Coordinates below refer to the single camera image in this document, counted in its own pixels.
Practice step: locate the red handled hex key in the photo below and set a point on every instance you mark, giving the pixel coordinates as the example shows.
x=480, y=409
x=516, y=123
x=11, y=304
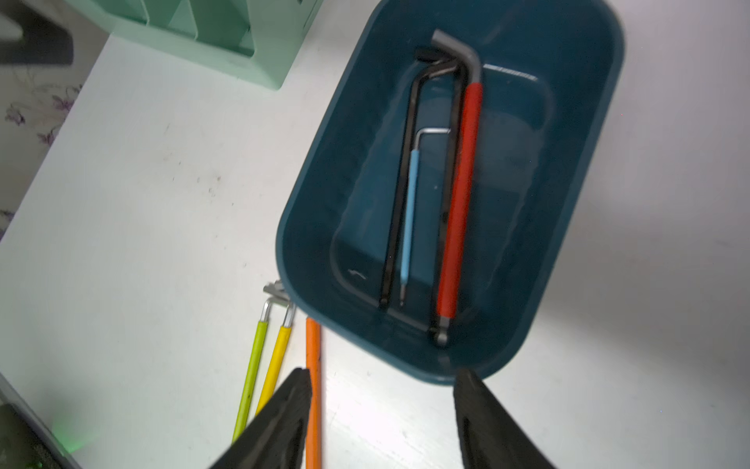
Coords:
x=451, y=268

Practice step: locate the thin black hex key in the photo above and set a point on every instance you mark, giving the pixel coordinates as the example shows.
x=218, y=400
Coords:
x=429, y=72

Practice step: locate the dark teal storage box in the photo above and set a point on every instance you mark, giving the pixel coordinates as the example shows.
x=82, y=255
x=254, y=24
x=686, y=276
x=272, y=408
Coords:
x=550, y=69

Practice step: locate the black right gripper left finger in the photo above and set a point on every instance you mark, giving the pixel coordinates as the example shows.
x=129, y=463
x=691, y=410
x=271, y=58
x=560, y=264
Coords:
x=276, y=437

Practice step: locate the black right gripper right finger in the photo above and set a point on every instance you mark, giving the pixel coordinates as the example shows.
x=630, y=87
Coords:
x=488, y=436

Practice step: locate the large black hex key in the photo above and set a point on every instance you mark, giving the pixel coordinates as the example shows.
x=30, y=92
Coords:
x=439, y=59

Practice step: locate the green handled hex key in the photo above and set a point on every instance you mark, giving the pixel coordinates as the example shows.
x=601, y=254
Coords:
x=252, y=370

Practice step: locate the blue handled hex key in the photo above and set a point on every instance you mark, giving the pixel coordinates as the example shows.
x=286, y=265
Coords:
x=413, y=173

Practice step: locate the green plastic desk organizer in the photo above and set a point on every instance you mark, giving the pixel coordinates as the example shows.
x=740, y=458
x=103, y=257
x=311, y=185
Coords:
x=256, y=41

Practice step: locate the orange handled hex key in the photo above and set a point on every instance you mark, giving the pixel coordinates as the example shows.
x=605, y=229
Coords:
x=313, y=362

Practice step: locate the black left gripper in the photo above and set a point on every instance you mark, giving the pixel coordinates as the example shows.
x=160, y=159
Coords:
x=42, y=42

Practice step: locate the yellow handled hex key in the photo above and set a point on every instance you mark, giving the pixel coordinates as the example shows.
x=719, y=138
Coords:
x=279, y=297

